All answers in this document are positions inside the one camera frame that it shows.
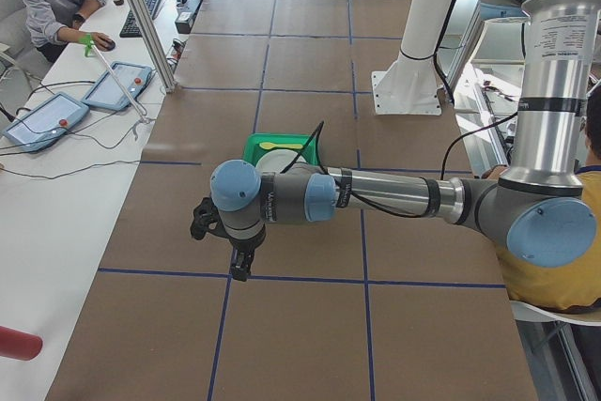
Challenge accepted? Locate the grabber stick with green handle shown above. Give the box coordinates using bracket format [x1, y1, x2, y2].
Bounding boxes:
[79, 33, 153, 124]

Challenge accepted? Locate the white round plate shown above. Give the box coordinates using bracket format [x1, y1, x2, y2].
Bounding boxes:
[255, 148, 298, 173]

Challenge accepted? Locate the black keyboard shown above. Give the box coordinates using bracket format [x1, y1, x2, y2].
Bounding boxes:
[118, 0, 164, 39]

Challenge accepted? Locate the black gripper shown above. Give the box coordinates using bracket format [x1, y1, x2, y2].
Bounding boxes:
[230, 232, 261, 282]

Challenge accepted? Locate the aluminium frame post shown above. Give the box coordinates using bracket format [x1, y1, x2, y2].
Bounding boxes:
[129, 0, 176, 93]

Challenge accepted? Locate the near blue teach pendant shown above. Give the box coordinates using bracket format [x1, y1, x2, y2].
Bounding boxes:
[2, 92, 89, 152]

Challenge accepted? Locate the white chair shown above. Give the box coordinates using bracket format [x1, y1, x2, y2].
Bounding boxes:
[510, 301, 600, 327]

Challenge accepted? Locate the black computer mouse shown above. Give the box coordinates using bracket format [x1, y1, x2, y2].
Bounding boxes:
[101, 39, 116, 52]

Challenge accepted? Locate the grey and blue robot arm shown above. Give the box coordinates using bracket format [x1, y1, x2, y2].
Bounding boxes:
[191, 0, 600, 281]

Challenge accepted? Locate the blue teach pendant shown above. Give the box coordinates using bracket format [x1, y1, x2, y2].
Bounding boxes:
[81, 61, 152, 111]
[2, 92, 89, 152]

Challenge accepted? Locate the red cylinder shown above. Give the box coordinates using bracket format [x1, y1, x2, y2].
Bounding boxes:
[0, 326, 43, 361]

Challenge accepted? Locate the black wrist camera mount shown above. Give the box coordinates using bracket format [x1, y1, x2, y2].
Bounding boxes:
[190, 197, 228, 240]

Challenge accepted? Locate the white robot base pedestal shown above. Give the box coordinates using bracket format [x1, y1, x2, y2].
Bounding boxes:
[372, 0, 454, 116]

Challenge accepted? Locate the yellow plastic spoon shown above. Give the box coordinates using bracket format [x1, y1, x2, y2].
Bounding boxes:
[259, 142, 303, 150]

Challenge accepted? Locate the person in yellow shirt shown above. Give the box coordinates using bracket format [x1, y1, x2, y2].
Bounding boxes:
[496, 88, 600, 315]

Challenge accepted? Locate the far blue teach pendant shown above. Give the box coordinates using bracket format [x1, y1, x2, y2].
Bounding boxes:
[81, 61, 152, 111]

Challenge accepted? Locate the black power strip box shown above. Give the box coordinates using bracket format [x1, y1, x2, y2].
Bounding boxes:
[175, 0, 202, 35]

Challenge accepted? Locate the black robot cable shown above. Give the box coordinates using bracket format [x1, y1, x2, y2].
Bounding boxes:
[279, 120, 519, 219]

